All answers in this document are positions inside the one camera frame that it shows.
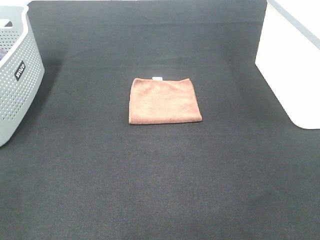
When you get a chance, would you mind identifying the grey perforated laundry basket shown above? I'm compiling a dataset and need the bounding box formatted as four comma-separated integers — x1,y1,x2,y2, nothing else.
0,2,45,146

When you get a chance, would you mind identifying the white storage box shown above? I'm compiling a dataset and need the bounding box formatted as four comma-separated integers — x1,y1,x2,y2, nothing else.
255,0,320,130

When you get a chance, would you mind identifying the brown towel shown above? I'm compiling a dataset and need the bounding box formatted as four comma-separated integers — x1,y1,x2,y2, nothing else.
128,78,203,125

